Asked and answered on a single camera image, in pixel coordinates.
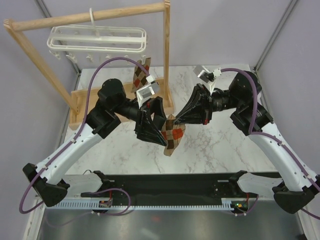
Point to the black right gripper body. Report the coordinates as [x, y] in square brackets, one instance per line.
[207, 105]

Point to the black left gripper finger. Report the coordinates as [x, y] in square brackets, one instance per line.
[160, 139]
[157, 112]

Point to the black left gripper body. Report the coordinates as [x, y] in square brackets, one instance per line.
[144, 111]

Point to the argyle sock beige orange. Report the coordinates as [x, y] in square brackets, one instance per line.
[139, 76]

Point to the white plastic clip hanger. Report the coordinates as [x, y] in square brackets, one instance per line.
[96, 43]

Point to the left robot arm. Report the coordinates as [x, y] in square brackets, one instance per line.
[49, 179]

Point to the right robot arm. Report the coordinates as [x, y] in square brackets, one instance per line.
[233, 88]

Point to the wooden hanger stand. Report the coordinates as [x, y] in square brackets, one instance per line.
[76, 99]

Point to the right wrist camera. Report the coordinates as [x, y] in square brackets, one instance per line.
[207, 76]

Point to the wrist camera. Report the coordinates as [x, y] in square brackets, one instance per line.
[147, 91]
[207, 76]

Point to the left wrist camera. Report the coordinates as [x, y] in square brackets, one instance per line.
[147, 91]

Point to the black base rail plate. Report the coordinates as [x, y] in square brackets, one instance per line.
[201, 188]

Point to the white cable duct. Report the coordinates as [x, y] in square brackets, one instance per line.
[104, 204]

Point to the aluminium frame post right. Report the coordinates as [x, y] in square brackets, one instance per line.
[275, 34]

